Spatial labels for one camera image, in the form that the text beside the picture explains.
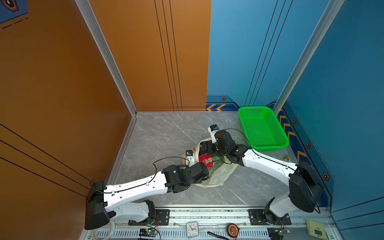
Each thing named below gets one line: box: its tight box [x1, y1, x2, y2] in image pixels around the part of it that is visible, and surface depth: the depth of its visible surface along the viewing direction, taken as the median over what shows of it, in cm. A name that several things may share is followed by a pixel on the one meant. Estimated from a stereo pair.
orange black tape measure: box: [227, 223, 240, 238], surface depth 69 cm
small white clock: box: [186, 221, 199, 239], surface depth 70 cm
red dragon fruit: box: [198, 154, 222, 170], surface depth 87 cm
